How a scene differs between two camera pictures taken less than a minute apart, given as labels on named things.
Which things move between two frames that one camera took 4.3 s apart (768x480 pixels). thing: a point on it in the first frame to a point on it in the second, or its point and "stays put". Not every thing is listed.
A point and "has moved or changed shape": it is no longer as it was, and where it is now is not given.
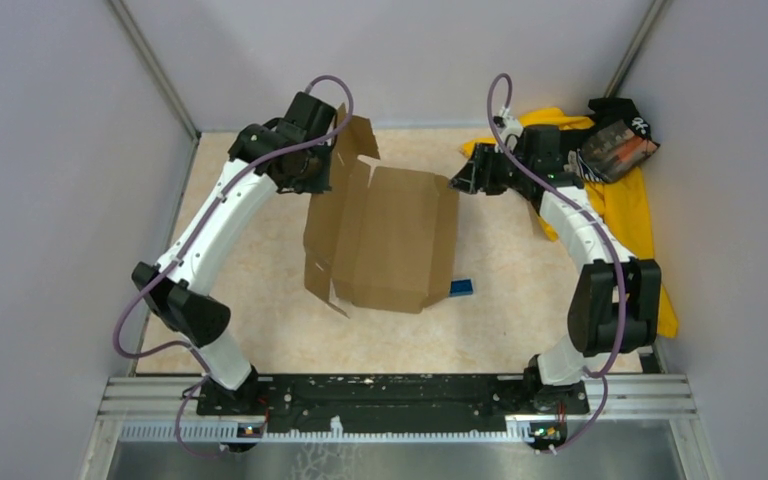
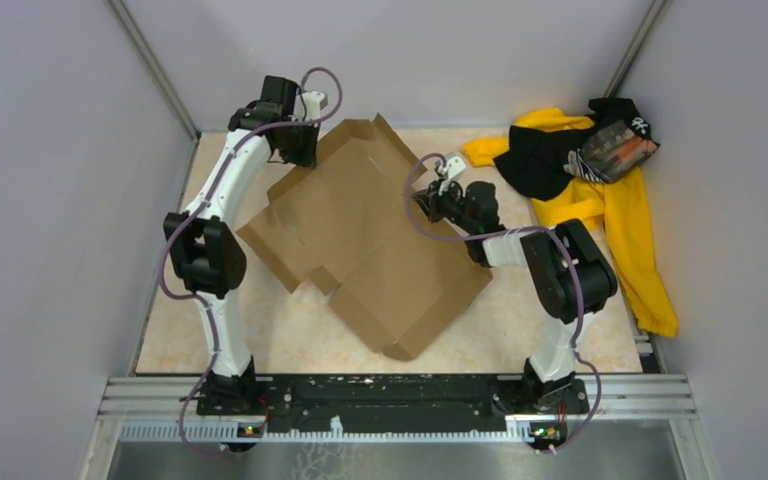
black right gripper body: (500, 174) to (450, 207)
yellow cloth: (622, 199) stays put
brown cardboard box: (385, 238) has moved or changed shape
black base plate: (394, 402) stays put
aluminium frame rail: (167, 410) stays put
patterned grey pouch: (614, 153) stays put
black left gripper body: (315, 176) to (300, 147)
